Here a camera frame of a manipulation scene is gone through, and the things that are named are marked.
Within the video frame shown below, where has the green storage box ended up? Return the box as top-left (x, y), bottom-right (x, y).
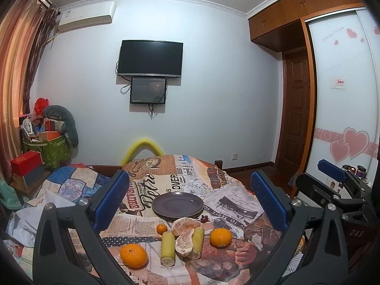
top-left (22, 136), bottom-right (71, 171)

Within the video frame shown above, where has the small mandarin orange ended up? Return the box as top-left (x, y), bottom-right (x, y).
top-left (156, 224), bottom-right (167, 235)

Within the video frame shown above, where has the wall mounted black television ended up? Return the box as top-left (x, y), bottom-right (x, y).
top-left (117, 40), bottom-right (184, 78)

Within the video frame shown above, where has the peeled pomelo piece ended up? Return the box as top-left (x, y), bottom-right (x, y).
top-left (171, 218), bottom-right (202, 236)
top-left (175, 228), bottom-right (195, 257)

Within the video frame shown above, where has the stickered large orange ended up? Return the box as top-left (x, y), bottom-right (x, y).
top-left (209, 228), bottom-right (233, 248)

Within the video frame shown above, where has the upper peeled pomelo piece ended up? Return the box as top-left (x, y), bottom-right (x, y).
top-left (171, 218), bottom-right (202, 236)

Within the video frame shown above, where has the dark purple plate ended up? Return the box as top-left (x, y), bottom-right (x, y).
top-left (152, 192), bottom-right (204, 219)

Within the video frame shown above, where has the dark red grape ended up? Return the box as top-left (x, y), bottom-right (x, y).
top-left (200, 215), bottom-right (209, 223)

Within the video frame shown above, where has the brown wooden door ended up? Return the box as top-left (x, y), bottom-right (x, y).
top-left (276, 50), bottom-right (310, 174)

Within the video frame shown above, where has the red gift box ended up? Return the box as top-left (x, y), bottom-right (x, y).
top-left (10, 151), bottom-right (43, 176)

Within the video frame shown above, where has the white air conditioner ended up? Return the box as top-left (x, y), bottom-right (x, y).
top-left (57, 1), bottom-right (116, 33)

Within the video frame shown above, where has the wooden wardrobe with hearts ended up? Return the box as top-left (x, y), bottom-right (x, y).
top-left (247, 0), bottom-right (379, 198)

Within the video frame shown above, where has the newspaper print tablecloth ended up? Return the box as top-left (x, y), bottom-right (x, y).
top-left (100, 154), bottom-right (282, 284)

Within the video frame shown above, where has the lower peeled pomelo piece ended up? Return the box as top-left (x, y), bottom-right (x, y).
top-left (175, 228), bottom-right (195, 257)

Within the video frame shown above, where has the small black monitor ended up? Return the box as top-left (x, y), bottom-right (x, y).
top-left (130, 77), bottom-right (167, 105)

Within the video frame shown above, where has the patchwork blue quilt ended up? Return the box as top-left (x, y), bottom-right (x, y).
top-left (27, 165), bottom-right (111, 207)

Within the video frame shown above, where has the brown striped curtain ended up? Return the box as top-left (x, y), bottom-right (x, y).
top-left (1, 0), bottom-right (58, 181)

